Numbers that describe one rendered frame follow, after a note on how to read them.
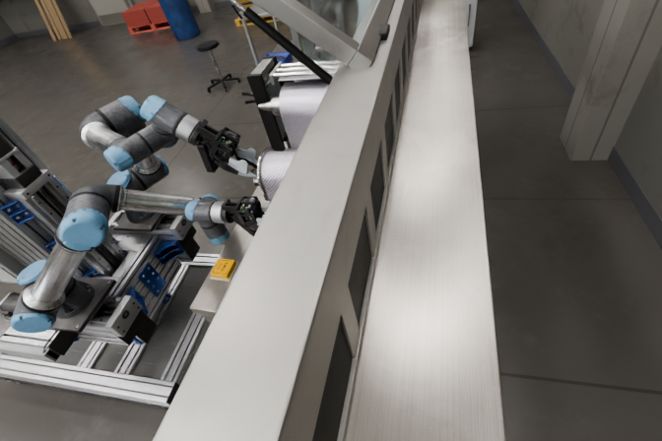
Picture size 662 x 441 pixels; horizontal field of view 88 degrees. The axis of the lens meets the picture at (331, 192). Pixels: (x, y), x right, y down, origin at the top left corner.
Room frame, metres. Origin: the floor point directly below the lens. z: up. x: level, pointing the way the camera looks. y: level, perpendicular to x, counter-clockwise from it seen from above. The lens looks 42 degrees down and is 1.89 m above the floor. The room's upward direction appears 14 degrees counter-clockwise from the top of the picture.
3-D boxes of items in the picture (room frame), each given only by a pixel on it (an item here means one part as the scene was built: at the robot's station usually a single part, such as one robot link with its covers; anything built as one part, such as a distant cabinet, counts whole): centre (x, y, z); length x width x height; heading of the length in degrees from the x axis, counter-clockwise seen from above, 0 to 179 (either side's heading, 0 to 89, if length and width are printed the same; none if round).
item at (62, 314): (0.91, 1.11, 0.87); 0.15 x 0.15 x 0.10
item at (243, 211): (0.86, 0.30, 1.12); 0.12 x 0.08 x 0.09; 67
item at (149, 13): (9.15, 2.91, 0.22); 1.29 x 0.93 x 0.45; 70
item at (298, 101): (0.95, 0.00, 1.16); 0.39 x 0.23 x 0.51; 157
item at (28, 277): (0.90, 1.11, 0.98); 0.13 x 0.12 x 0.14; 13
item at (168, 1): (7.66, 2.05, 0.39); 0.51 x 0.51 x 0.78
